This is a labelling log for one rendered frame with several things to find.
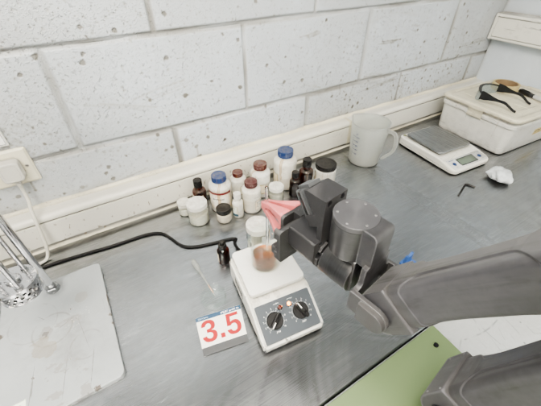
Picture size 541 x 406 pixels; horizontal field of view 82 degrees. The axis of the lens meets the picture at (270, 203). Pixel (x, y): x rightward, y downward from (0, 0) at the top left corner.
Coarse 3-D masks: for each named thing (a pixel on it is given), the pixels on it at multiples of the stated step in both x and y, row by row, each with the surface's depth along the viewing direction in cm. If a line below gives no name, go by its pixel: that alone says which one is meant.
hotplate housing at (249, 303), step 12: (240, 276) 65; (240, 288) 65; (288, 288) 63; (300, 288) 63; (252, 300) 60; (264, 300) 61; (312, 300) 62; (252, 312) 60; (252, 324) 62; (300, 336) 60; (264, 348) 58; (276, 348) 60
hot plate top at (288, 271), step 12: (240, 252) 67; (240, 264) 65; (288, 264) 65; (252, 276) 63; (264, 276) 63; (276, 276) 63; (288, 276) 63; (300, 276) 63; (252, 288) 60; (264, 288) 60; (276, 288) 61
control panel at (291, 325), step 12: (276, 300) 61; (288, 300) 61; (300, 300) 62; (264, 312) 60; (276, 312) 60; (288, 312) 61; (312, 312) 62; (264, 324) 59; (288, 324) 60; (300, 324) 60; (312, 324) 61; (264, 336) 58; (276, 336) 59; (288, 336) 59
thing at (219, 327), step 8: (232, 312) 62; (208, 320) 61; (216, 320) 61; (224, 320) 62; (232, 320) 62; (240, 320) 62; (200, 328) 61; (208, 328) 61; (216, 328) 61; (224, 328) 61; (232, 328) 62; (240, 328) 62; (200, 336) 60; (208, 336) 61; (216, 336) 61; (224, 336) 61
